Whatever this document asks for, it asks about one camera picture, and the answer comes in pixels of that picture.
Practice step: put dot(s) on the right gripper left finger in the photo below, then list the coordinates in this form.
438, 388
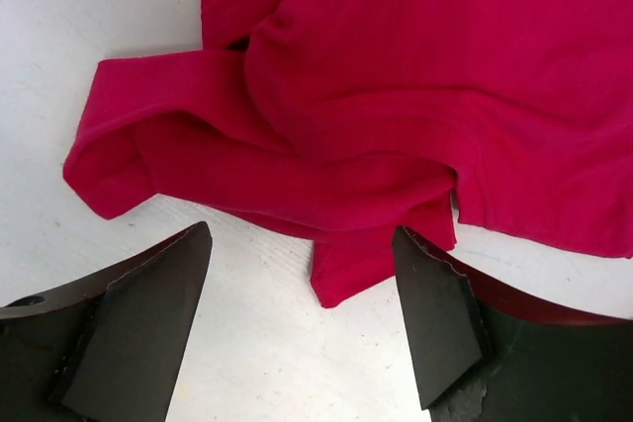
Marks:
108, 346

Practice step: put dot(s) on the red t shirt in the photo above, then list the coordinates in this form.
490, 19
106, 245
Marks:
339, 120

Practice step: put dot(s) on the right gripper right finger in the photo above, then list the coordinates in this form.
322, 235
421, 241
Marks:
483, 350

